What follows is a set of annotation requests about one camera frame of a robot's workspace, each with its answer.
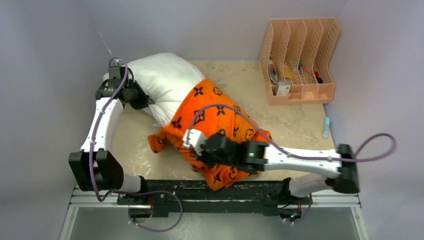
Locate white pillow insert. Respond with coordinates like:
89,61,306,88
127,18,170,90
103,52,207,128

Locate orange patterned pillowcase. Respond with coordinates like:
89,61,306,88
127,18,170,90
148,78,271,191

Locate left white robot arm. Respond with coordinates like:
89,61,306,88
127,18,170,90
68,66,154,205

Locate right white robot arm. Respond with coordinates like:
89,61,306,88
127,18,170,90
183,130,360,204

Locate small white red box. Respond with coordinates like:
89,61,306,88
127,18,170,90
274,81,291,96

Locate light blue small tube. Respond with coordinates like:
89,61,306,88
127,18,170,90
322,117,331,139

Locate pink mesh file organizer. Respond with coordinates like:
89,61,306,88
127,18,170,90
259,18,341,106

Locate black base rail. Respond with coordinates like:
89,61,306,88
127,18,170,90
117,180,312,219

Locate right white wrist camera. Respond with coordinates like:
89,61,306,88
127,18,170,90
182,129,208,156

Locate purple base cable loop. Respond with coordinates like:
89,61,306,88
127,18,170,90
112,190,184,233

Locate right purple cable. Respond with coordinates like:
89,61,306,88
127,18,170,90
187,103,398,163

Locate aluminium frame rail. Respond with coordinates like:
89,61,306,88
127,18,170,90
59,187,368,240

